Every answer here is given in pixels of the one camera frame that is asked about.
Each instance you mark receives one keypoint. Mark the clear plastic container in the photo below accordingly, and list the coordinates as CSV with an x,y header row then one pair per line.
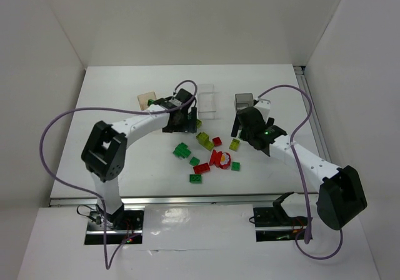
x,y
206,102

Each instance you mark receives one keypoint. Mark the small red square lego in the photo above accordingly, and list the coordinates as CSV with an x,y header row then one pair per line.
x,y
217,141

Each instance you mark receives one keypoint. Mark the red rectangular lego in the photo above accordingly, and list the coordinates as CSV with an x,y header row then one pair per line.
x,y
201,168

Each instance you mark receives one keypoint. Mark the green lego plate stack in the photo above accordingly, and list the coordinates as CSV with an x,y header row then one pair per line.
x,y
182,151

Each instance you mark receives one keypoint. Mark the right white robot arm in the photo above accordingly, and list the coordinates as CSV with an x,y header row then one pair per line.
x,y
340,195

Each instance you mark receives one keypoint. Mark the lime lego right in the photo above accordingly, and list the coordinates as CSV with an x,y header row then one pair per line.
x,y
234,145

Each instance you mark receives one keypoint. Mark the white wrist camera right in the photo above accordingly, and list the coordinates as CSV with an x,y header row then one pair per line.
x,y
264,107

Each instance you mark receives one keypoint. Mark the lime stepped lego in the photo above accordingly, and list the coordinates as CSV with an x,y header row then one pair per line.
x,y
204,141

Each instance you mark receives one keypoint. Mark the aluminium rail right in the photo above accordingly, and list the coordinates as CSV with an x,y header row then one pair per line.
x,y
313,120

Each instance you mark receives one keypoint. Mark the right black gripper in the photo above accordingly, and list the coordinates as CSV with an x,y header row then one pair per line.
x,y
245,127

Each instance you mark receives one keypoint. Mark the green flat lego front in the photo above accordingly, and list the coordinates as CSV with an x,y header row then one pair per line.
x,y
195,179

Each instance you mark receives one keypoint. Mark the aluminium rail front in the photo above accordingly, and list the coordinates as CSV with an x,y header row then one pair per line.
x,y
172,200

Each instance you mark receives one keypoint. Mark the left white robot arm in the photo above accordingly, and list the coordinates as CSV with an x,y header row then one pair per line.
x,y
104,153

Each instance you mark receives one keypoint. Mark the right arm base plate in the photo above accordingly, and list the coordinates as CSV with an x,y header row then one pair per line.
x,y
273,225

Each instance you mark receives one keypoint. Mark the red flower lego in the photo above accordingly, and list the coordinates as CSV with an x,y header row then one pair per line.
x,y
220,159

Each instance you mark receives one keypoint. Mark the grey translucent container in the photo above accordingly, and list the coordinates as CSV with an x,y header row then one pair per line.
x,y
243,100

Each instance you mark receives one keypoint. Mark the aluminium rail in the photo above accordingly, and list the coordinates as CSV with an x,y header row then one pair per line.
x,y
172,200
313,120

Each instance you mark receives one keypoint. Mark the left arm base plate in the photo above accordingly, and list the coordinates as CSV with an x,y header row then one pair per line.
x,y
131,224

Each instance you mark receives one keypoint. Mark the small green lego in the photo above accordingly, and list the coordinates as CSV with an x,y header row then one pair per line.
x,y
194,161

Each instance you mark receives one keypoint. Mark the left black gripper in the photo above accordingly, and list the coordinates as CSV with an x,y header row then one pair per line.
x,y
183,127

